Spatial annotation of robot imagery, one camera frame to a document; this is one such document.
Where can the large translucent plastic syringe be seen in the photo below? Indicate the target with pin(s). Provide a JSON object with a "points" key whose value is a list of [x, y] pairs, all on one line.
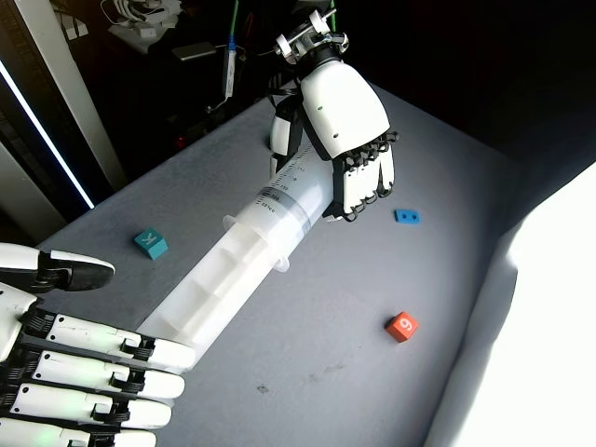
{"points": [[279, 209]]}

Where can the teal K letter block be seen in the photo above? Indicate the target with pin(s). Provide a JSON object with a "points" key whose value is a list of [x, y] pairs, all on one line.
{"points": [[151, 243]]}

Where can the white light strip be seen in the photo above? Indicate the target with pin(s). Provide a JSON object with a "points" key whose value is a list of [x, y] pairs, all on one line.
{"points": [[46, 135]]}

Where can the grey table cloth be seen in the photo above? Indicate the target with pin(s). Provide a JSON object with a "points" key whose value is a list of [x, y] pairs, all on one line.
{"points": [[326, 288]]}

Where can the orange number nine block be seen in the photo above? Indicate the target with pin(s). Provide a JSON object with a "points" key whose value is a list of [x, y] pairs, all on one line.
{"points": [[401, 327]]}

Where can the white gadget pile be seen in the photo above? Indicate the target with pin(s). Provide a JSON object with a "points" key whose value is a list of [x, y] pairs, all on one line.
{"points": [[139, 21]]}

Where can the blue block with two holes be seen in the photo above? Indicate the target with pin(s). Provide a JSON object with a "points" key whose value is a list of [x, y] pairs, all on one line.
{"points": [[406, 216]]}

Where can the white board panel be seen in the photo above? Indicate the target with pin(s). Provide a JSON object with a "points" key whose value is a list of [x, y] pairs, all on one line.
{"points": [[549, 302]]}

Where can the white post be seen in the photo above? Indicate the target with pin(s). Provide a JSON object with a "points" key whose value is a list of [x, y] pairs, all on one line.
{"points": [[79, 93]]}

